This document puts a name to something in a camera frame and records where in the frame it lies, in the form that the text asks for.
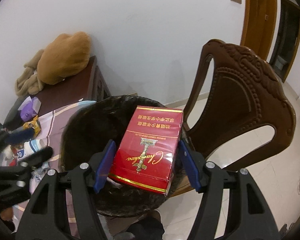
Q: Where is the white paper cup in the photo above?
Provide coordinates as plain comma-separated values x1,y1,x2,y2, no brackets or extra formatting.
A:
22,139,46,159

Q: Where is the clear blue plastic packaging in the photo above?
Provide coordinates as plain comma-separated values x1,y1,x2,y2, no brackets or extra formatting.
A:
30,162,50,190

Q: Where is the white blue ointment box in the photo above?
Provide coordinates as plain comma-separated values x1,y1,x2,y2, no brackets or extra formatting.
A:
17,148,25,161

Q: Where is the yellow chip bag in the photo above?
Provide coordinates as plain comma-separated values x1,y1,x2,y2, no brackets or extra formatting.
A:
23,116,42,138

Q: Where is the red cigarette box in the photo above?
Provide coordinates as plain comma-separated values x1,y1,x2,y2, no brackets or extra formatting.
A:
109,106,183,196

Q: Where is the person left hand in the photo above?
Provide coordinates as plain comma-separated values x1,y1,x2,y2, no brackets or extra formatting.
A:
0,207,14,221

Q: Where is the black bag on table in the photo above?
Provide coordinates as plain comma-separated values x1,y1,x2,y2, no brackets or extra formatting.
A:
3,96,27,131

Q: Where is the purple tissue pack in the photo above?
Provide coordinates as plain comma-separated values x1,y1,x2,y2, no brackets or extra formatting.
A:
18,96,42,122

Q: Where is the plaid bed sheet cloth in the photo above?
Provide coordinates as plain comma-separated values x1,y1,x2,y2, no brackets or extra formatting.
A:
0,101,91,239

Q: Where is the beige plush toy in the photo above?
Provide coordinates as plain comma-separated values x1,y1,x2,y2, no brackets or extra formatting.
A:
14,49,44,97

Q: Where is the dark wooden table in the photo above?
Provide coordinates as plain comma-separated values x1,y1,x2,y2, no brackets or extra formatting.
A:
35,56,111,116

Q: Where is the brown plush cushion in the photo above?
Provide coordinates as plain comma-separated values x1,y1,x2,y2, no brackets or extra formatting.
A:
37,31,91,85

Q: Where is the carved wooden chair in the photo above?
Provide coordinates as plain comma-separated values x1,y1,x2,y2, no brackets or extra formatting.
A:
181,39,296,171

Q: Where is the wooden door frame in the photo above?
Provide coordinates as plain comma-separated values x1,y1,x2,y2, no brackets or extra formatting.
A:
241,0,277,60

